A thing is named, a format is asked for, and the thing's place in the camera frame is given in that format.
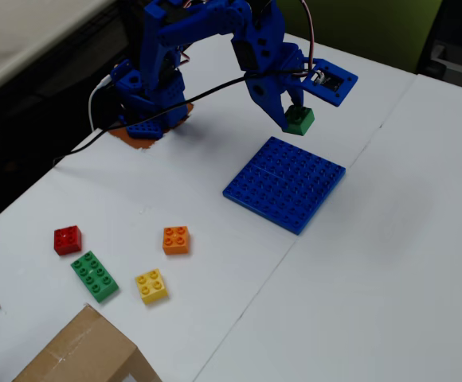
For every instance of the yellow 2x2 toy block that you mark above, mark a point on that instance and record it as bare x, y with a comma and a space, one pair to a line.
151, 286

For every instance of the grey metal furniture frame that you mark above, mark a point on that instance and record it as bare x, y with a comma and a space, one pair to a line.
460, 63

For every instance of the blue 8x8 studded baseplate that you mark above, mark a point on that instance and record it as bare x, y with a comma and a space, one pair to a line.
284, 185

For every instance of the green chair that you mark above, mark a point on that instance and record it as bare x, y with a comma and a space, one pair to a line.
358, 28

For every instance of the brown cardboard box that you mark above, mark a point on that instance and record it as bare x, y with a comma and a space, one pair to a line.
87, 350

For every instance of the white desk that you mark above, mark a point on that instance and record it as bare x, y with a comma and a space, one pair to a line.
28, 36

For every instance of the orange 2x2 toy block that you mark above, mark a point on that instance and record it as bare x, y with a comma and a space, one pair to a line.
176, 240

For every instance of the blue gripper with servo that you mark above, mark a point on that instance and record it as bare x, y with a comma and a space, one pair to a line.
264, 92

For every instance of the green 2x2 toy block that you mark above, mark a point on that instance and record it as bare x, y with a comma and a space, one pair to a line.
299, 121

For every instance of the blue 3D-printed robot arm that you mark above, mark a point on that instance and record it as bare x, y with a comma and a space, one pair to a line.
155, 71

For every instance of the red 2x2 toy block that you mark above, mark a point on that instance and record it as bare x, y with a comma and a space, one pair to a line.
68, 240

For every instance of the blue wrist camera mount plate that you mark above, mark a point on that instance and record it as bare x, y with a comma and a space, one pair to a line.
346, 81

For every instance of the green 2x4 toy block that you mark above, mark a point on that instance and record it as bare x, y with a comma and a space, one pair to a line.
95, 276

